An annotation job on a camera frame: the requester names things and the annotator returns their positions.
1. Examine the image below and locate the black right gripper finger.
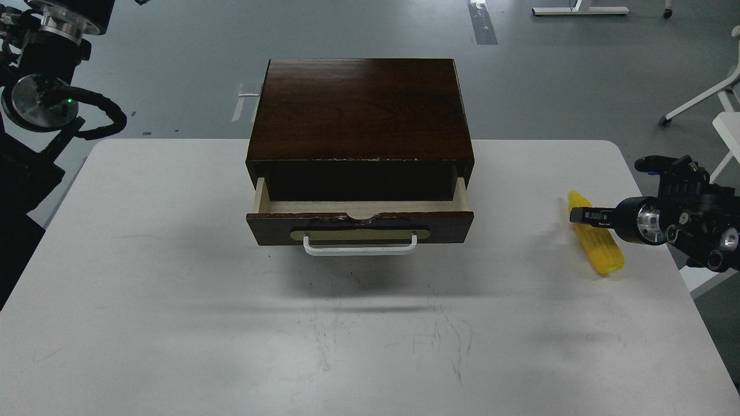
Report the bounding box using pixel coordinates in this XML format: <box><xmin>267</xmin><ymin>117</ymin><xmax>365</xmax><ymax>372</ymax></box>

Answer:
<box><xmin>570</xmin><ymin>206</ymin><xmax>615</xmax><ymax>229</ymax></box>

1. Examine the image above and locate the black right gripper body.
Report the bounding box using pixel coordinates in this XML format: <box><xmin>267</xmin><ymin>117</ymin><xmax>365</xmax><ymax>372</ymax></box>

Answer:
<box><xmin>612</xmin><ymin>196</ymin><xmax>665</xmax><ymax>247</ymax></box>

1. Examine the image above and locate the yellow corn cob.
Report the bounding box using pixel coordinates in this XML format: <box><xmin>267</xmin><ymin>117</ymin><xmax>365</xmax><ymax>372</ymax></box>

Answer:
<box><xmin>568</xmin><ymin>190</ymin><xmax>626</xmax><ymax>276</ymax></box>

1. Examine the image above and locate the dark wood drawer white handle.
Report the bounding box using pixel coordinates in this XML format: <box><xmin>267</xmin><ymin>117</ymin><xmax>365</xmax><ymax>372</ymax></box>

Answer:
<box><xmin>246</xmin><ymin>177</ymin><xmax>474</xmax><ymax>256</ymax></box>

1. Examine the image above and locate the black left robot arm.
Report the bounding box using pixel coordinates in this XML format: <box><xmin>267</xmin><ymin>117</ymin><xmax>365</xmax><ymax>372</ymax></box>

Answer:
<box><xmin>2</xmin><ymin>1</ymin><xmax>127</xmax><ymax>220</ymax></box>

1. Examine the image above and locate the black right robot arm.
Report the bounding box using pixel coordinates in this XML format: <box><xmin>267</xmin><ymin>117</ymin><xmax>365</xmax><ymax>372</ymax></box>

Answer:
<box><xmin>569</xmin><ymin>155</ymin><xmax>739</xmax><ymax>272</ymax></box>

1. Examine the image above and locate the dark wooden drawer cabinet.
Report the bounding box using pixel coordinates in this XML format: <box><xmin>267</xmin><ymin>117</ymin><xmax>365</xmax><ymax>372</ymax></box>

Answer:
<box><xmin>245</xmin><ymin>58</ymin><xmax>474</xmax><ymax>201</ymax></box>

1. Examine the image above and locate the white neighbouring table edge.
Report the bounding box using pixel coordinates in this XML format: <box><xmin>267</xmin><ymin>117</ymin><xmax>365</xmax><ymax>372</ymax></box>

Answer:
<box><xmin>679</xmin><ymin>266</ymin><xmax>738</xmax><ymax>299</ymax></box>

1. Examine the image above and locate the white desk leg base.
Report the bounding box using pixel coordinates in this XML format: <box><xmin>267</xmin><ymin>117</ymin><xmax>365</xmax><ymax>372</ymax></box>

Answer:
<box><xmin>531</xmin><ymin>1</ymin><xmax>631</xmax><ymax>17</ymax></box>

